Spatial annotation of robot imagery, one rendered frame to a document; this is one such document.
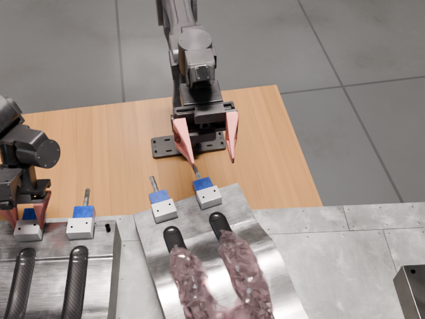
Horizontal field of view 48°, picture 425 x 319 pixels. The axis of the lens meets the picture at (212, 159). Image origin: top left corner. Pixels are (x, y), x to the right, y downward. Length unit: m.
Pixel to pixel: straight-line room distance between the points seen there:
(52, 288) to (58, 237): 0.11
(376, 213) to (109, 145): 0.71
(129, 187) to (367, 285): 0.61
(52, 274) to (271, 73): 2.00
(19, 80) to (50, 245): 1.93
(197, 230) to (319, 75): 1.86
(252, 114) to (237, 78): 1.35
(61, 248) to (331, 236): 0.61
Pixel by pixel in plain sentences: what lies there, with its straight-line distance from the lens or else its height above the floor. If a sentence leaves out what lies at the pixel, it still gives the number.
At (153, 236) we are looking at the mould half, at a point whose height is 0.86.
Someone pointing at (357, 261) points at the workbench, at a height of 0.80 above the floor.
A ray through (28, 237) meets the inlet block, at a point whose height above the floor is 0.90.
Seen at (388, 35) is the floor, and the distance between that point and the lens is 3.22.
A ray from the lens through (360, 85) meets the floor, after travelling 2.80.
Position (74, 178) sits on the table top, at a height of 0.80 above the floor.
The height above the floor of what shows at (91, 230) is 0.91.
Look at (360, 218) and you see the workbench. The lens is 1.21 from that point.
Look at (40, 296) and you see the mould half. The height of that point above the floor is 0.88.
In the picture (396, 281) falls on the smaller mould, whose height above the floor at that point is 0.82.
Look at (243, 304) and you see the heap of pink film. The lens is 0.96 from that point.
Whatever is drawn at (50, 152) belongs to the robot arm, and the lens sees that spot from 0.95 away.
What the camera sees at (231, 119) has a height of 1.23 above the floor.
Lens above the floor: 1.77
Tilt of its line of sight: 50 degrees down
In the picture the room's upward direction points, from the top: straight up
